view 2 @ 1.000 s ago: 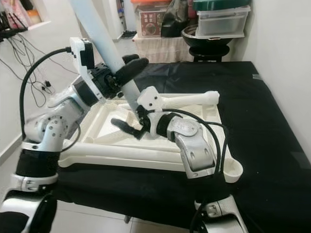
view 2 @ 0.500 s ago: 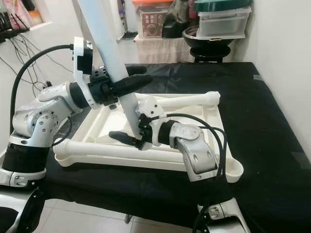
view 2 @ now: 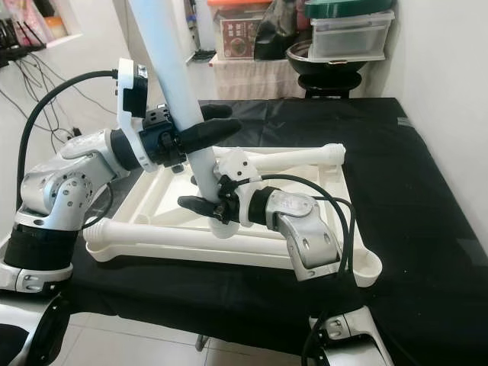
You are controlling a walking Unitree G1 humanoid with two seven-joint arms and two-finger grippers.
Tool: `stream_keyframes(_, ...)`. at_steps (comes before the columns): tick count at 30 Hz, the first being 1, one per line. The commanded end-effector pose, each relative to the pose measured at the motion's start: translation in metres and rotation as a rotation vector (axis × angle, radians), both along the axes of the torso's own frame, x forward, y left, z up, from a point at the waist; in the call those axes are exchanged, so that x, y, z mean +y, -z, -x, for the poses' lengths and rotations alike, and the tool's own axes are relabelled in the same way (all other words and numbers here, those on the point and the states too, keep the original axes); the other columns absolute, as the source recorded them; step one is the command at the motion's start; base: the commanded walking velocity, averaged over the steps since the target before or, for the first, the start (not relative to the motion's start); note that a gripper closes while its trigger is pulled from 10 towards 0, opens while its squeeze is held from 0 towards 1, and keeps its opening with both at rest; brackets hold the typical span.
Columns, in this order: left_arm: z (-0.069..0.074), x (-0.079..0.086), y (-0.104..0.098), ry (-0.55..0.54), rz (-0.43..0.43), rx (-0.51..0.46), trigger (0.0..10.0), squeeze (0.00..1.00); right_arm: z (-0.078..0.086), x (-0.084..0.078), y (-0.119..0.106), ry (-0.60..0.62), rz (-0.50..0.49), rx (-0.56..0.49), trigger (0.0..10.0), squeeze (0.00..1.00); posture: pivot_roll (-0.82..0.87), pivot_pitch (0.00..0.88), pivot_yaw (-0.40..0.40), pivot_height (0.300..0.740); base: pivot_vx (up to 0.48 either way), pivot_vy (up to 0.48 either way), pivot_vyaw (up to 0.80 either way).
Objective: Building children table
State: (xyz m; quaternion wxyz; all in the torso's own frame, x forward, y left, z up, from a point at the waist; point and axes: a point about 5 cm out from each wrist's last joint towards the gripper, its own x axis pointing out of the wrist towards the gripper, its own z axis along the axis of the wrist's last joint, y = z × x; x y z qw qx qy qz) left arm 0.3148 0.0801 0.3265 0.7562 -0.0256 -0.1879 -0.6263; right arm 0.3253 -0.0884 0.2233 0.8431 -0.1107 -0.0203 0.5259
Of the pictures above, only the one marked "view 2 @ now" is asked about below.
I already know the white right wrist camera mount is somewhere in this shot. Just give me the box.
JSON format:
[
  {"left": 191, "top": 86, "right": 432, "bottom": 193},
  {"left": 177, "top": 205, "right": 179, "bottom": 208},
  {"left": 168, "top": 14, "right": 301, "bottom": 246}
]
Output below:
[{"left": 215, "top": 147, "right": 258, "bottom": 228}]

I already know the clear plastic storage box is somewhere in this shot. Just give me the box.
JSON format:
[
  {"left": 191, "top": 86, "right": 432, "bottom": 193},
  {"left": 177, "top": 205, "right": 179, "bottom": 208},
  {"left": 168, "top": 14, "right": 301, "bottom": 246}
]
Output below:
[{"left": 309, "top": 11, "right": 397, "bottom": 62}]

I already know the red printed box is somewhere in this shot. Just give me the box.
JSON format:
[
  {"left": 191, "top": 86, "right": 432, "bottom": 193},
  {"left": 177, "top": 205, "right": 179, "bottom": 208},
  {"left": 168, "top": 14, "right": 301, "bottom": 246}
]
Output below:
[{"left": 213, "top": 11, "right": 264, "bottom": 60}]

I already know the beige tablecloth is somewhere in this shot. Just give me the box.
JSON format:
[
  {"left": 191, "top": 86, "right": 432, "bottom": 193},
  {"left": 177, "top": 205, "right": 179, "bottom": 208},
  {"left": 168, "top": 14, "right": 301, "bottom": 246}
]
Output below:
[{"left": 187, "top": 57, "right": 306, "bottom": 100}]

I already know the black router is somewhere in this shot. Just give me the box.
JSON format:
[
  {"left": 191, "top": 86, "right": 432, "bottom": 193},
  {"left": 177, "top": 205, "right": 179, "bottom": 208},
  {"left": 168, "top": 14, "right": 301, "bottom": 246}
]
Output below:
[{"left": 0, "top": 27, "right": 47, "bottom": 66}]

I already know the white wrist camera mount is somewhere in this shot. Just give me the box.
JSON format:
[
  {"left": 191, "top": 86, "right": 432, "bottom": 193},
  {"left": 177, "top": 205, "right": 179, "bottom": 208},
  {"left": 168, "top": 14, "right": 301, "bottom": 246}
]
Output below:
[
  {"left": 215, "top": 147, "right": 258, "bottom": 228},
  {"left": 117, "top": 59, "right": 153, "bottom": 172}
]

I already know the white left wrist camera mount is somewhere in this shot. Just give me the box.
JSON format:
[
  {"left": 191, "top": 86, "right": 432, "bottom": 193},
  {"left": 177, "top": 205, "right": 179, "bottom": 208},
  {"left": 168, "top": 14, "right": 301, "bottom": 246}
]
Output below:
[{"left": 117, "top": 59, "right": 153, "bottom": 172}]

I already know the pink packet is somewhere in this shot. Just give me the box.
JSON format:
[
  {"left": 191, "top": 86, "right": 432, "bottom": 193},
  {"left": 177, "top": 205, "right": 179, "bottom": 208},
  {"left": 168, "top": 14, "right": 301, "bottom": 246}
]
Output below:
[{"left": 4, "top": 0, "right": 56, "bottom": 47}]

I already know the black round stool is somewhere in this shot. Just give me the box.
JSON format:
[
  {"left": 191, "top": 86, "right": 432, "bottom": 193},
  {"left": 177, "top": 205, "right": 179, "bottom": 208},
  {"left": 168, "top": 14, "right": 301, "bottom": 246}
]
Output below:
[{"left": 297, "top": 72, "right": 363, "bottom": 100}]

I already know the green round lid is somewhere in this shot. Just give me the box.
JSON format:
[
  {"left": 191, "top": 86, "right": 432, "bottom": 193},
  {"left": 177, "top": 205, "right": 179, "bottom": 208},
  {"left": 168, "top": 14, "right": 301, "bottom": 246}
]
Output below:
[{"left": 303, "top": 0, "right": 397, "bottom": 20}]

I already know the black bag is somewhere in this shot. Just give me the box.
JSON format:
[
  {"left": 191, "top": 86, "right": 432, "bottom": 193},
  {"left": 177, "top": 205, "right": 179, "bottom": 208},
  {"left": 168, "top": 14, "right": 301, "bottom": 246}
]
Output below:
[{"left": 253, "top": 0, "right": 310, "bottom": 62}]

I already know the looped black cable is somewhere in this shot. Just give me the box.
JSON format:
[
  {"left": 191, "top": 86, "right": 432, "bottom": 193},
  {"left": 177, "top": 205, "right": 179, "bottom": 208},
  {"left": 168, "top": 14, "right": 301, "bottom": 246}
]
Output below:
[{"left": 0, "top": 61, "right": 81, "bottom": 149}]

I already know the thin black cable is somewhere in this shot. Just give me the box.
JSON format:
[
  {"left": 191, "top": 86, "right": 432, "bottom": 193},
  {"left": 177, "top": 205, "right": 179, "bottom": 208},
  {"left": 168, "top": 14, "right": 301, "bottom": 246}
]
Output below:
[{"left": 46, "top": 57, "right": 104, "bottom": 130}]

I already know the orange jar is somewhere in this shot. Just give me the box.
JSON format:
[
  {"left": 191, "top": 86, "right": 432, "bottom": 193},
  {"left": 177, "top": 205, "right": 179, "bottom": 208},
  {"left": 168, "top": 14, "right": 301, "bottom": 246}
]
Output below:
[{"left": 44, "top": 15, "right": 68, "bottom": 40}]

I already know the black table cloth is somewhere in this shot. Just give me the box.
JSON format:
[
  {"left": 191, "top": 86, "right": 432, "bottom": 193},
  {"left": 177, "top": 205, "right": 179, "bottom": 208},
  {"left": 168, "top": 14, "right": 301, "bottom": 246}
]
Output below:
[{"left": 69, "top": 98, "right": 488, "bottom": 366}]

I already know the white plastic table top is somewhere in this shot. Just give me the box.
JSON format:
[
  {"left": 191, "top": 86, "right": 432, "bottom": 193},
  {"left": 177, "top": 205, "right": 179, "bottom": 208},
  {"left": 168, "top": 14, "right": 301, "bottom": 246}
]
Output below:
[{"left": 84, "top": 149, "right": 384, "bottom": 289}]

